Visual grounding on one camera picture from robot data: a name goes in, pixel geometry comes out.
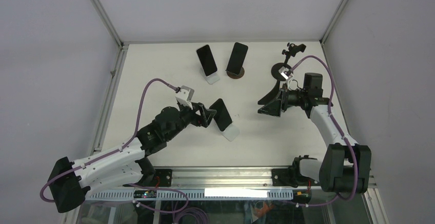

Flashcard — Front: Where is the white slotted cable duct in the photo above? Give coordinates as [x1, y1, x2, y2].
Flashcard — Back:
[86, 188, 293, 201]

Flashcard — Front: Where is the wooden base phone stand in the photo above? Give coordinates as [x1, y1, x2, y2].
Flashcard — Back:
[226, 67, 245, 79]

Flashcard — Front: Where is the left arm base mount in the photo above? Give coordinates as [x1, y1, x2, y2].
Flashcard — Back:
[133, 169, 173, 188]

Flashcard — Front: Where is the black phone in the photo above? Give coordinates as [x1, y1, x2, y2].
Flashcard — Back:
[226, 42, 248, 74]
[209, 98, 232, 132]
[196, 45, 218, 76]

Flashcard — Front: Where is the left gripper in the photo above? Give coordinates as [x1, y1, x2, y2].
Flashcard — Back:
[166, 100, 215, 140]

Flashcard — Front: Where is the aluminium frame rail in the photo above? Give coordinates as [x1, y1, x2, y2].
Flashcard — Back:
[70, 166, 377, 190]

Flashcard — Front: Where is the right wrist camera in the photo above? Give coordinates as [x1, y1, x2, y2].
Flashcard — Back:
[278, 67, 293, 82]

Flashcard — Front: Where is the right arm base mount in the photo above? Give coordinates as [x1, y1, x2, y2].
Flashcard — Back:
[271, 168, 320, 188]

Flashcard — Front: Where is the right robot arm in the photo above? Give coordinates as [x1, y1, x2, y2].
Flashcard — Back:
[258, 73, 371, 195]

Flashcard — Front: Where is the black tall clamp stand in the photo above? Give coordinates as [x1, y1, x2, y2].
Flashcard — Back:
[271, 43, 306, 82]

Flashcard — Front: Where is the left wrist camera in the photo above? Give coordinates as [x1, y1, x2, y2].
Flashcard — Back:
[175, 86, 194, 110]

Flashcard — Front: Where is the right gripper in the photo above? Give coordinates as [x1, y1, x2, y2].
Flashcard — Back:
[258, 80, 307, 117]

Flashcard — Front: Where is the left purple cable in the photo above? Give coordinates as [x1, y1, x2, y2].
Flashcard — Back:
[39, 78, 210, 224]

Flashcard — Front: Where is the white folding phone stand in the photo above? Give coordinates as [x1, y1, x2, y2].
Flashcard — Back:
[205, 72, 220, 85]

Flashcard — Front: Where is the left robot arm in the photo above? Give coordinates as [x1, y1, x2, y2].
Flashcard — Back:
[48, 103, 217, 213]

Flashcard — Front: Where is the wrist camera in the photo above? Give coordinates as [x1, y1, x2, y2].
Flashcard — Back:
[278, 67, 293, 82]
[175, 86, 194, 110]

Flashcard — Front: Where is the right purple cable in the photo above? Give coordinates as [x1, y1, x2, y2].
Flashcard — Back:
[289, 55, 359, 208]

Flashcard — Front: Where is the purple cable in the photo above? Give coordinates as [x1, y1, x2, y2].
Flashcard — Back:
[289, 55, 359, 208]
[39, 78, 210, 224]

